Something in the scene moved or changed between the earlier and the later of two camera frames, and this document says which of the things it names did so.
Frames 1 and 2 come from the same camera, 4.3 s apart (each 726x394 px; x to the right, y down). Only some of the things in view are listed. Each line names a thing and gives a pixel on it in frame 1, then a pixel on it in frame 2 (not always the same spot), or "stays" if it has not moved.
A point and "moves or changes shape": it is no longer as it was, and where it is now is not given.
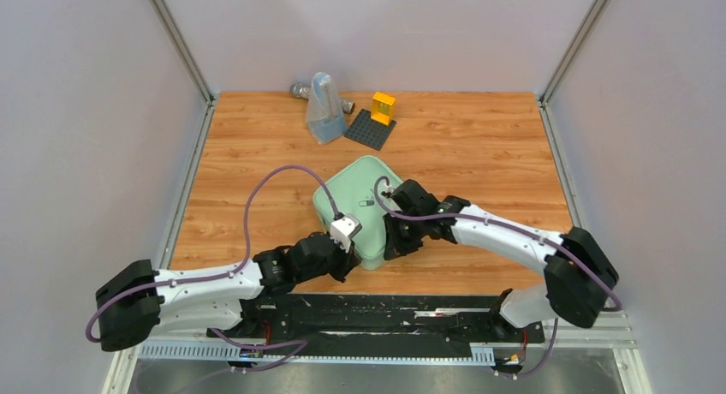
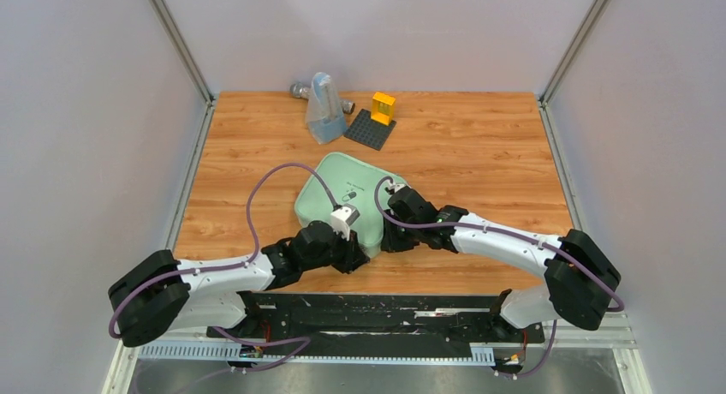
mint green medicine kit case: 353,194 moves or changes shape
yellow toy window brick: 382,108 stays
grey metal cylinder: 298,91 stays
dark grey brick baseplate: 369,132 stays
